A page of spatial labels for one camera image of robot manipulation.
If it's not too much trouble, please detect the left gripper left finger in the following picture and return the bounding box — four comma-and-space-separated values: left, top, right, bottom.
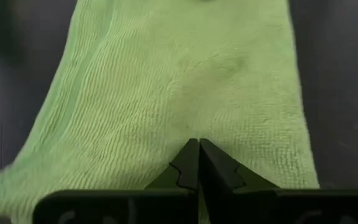
144, 139, 200, 191

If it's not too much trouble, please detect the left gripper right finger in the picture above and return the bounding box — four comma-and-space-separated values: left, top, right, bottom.
200, 139, 279, 191

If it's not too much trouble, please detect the green microfiber towel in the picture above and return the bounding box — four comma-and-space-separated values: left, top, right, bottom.
0, 0, 320, 224

